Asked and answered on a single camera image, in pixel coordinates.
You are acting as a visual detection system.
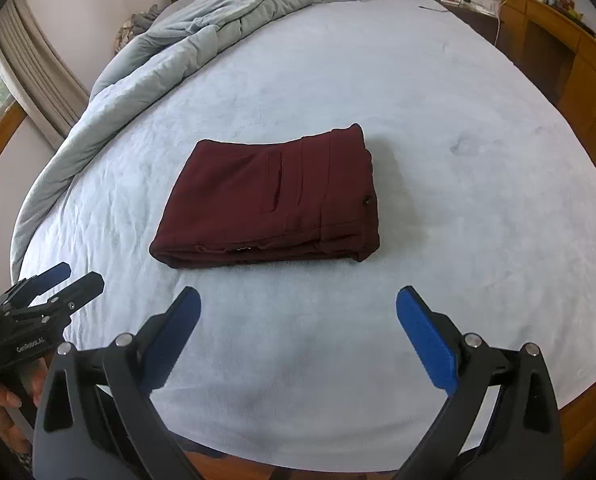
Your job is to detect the light blue bed sheet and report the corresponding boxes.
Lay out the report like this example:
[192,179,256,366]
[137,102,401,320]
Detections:
[11,0,596,472]

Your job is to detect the wooden desk cabinet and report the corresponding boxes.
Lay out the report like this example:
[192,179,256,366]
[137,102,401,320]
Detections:
[498,0,596,167]

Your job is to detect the left hand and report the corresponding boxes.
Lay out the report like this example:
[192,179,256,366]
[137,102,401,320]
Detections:
[0,356,49,456]

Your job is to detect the beige curtain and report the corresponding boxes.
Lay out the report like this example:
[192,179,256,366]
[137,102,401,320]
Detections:
[0,0,89,150]

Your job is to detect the grey quilt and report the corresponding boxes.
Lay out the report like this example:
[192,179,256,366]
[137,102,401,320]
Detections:
[10,0,353,280]

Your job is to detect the dark bedside table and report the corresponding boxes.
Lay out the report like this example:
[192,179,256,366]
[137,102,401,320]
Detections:
[435,0,501,46]

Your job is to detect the maroon pants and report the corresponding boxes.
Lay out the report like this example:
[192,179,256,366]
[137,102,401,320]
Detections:
[149,124,380,269]

